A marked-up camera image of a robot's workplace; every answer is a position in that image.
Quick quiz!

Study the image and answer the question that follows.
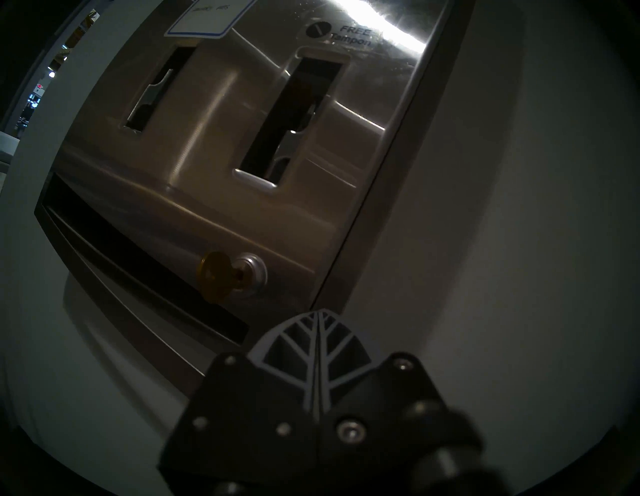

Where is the silver door lock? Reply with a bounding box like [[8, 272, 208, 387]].
[[235, 253, 269, 297]]

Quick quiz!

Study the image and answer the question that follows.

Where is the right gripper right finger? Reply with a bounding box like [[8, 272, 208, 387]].
[[320, 310, 443, 496]]

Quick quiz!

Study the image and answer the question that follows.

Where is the steel wall dispenser cabinet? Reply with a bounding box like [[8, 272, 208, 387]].
[[34, 0, 476, 398]]

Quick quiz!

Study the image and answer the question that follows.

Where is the gold door key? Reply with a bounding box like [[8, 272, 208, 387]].
[[199, 250, 248, 304]]

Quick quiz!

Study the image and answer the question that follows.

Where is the free tampon sticker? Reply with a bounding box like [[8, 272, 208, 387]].
[[306, 20, 383, 49]]

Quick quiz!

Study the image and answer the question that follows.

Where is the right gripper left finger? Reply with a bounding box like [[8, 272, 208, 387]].
[[159, 310, 319, 496]]

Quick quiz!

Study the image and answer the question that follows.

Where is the white handwritten label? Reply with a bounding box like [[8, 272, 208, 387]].
[[164, 0, 258, 39]]

